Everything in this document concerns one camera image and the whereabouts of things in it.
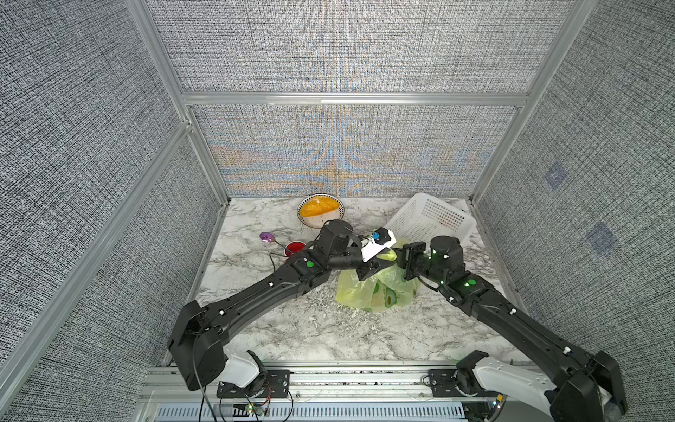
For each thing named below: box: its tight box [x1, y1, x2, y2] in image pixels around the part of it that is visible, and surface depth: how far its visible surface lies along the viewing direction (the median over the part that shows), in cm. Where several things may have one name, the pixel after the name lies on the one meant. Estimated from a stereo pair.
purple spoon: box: [259, 231, 287, 249], surface depth 94 cm
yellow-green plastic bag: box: [335, 248, 420, 313], surface depth 81 cm
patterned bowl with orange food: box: [297, 193, 345, 229], surface depth 112 cm
